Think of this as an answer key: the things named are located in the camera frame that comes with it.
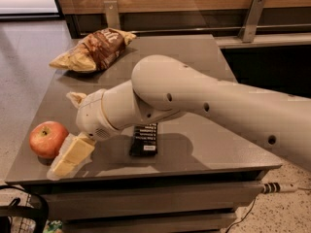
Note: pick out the brown chip bag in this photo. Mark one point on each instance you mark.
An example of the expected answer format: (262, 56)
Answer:
(95, 52)

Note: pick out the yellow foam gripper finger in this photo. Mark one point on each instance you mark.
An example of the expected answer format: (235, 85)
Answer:
(74, 152)
(76, 98)

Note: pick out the right metal bracket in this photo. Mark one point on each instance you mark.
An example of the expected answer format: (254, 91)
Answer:
(248, 31)

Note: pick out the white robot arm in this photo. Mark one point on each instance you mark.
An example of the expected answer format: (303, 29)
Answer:
(162, 87)

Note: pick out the black snack bar wrapper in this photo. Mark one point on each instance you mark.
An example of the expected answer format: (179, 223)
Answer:
(144, 141)

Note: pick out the striped cable plug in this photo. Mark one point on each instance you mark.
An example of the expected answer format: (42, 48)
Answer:
(279, 188)

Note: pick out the metal bracket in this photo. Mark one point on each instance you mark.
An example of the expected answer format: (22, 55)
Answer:
(112, 14)
(248, 31)

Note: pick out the red apple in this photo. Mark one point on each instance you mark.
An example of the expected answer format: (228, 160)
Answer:
(47, 138)

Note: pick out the black basket handle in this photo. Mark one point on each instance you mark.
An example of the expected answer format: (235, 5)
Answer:
(38, 215)

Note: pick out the left metal bracket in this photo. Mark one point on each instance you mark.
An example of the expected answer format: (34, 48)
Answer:
(112, 14)

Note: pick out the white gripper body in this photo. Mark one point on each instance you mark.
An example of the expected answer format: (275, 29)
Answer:
(91, 114)

